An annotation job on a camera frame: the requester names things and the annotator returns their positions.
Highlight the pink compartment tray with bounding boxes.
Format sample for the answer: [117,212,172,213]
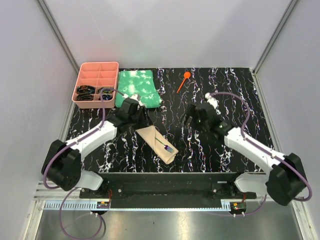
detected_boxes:
[72,61,119,109]

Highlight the dark coiled band bottom-left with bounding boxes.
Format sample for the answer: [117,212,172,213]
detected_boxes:
[76,93,94,101]

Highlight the dark coiled band top-left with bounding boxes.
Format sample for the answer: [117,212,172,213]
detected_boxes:
[76,85,96,95]

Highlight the aluminium front frame rail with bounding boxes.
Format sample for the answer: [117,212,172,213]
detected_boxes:
[33,179,307,211]

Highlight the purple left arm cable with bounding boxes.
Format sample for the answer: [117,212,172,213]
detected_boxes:
[42,87,126,238]

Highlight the beige cloth napkin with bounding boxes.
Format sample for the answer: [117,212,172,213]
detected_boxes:
[136,125,179,165]

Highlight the yellow green coiled band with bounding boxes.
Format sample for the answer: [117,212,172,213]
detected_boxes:
[97,87,114,94]

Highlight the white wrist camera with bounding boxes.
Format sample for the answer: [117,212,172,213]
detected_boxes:
[205,92,221,115]
[130,94,144,106]

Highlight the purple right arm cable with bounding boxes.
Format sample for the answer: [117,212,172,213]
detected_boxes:
[206,91,313,217]

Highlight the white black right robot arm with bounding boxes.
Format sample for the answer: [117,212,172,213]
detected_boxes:
[181,102,312,206]

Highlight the green white tie-dye cloth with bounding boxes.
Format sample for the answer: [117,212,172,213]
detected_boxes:
[115,70,162,109]

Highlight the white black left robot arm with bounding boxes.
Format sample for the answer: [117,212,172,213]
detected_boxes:
[41,94,151,198]

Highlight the blue coiled band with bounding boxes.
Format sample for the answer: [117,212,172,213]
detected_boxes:
[98,94,113,101]

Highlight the black marble pattern mat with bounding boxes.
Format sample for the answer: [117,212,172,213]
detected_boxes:
[81,67,274,173]

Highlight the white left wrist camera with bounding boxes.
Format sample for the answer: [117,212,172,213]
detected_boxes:
[130,94,144,106]

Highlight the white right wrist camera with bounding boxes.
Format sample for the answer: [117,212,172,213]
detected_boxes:
[205,92,221,115]

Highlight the orange plastic spoon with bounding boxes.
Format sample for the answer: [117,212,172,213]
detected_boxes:
[176,71,191,94]

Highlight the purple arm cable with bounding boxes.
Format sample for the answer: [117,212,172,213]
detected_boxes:
[42,87,126,238]
[206,91,313,217]

